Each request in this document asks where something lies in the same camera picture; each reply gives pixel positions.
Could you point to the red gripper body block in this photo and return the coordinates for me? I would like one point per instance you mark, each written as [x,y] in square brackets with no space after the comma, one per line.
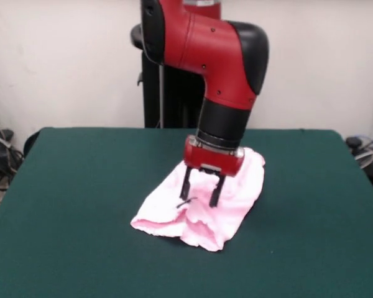
[211,161]

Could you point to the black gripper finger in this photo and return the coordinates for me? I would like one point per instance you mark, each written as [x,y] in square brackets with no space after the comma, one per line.
[217,192]
[186,184]

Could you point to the grey round stand base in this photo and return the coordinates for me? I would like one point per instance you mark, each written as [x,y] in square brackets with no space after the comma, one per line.
[365,158]

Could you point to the dark green table cloth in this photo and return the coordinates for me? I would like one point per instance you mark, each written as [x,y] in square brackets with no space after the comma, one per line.
[65,232]

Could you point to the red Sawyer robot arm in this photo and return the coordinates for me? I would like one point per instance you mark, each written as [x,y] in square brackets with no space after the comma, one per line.
[211,56]

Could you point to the pink baby pants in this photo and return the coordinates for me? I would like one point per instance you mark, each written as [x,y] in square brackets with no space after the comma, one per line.
[236,201]

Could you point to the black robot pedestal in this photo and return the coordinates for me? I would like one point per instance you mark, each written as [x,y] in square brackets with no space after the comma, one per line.
[171,102]

